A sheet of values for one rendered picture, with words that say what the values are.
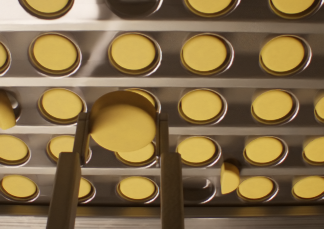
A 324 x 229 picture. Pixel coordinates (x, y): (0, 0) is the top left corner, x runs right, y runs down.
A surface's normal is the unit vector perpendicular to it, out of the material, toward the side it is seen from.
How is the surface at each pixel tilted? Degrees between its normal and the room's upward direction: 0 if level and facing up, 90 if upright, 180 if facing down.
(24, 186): 0
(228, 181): 0
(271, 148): 0
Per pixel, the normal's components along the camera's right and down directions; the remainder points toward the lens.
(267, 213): 0.01, -0.76
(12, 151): 0.01, 0.65
